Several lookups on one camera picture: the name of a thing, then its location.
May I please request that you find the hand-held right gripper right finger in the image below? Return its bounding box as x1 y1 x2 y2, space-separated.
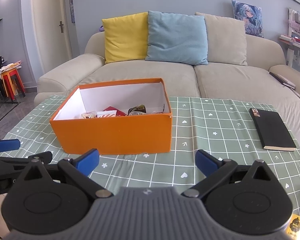
181 149 282 197

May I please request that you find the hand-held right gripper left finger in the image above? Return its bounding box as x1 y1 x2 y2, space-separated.
15 149 113 198

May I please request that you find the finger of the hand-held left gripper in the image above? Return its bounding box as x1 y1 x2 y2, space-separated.
0 151 53 172
0 138 21 153

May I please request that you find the orange cardboard box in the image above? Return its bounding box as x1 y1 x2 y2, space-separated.
49 78 172 155

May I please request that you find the large red snack packet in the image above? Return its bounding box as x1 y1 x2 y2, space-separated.
103 106 127 117

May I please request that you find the red plastic stool stack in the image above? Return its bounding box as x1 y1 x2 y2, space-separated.
1 69 25 99

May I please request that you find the black notebook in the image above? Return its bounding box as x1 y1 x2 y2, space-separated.
249 108 297 152

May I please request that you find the cream cloth bundle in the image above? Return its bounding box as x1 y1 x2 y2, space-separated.
0 60 22 77

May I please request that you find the beige sofa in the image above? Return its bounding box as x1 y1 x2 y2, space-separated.
34 12 300 130

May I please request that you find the dark book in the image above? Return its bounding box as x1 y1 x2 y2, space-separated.
269 72 296 89

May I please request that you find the yellow card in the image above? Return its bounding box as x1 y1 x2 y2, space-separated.
285 214 300 237

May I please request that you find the white door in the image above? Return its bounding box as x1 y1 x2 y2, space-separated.
32 0 73 85

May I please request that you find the beige cushion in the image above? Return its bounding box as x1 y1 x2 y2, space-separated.
195 12 248 67

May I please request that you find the light blue cushion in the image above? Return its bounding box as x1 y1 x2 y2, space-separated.
145 10 208 66

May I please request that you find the yellow cushion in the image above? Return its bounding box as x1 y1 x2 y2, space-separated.
102 12 149 64

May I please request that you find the glass side table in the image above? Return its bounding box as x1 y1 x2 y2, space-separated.
285 45 300 74

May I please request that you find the stack of books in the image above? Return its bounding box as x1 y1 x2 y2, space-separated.
279 34 300 49

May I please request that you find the printed figure cushion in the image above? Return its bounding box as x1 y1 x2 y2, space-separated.
231 0 264 38

